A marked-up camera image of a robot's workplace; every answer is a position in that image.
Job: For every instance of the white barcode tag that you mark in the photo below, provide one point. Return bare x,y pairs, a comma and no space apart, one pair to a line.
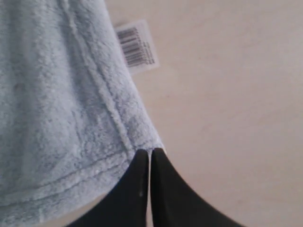
137,46

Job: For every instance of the light blue fleece towel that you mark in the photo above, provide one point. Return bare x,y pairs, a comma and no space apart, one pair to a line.
71,117

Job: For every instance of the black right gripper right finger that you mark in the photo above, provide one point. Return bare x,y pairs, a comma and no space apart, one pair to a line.
175,204

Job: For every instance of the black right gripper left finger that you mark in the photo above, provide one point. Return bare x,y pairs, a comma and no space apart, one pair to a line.
126,204

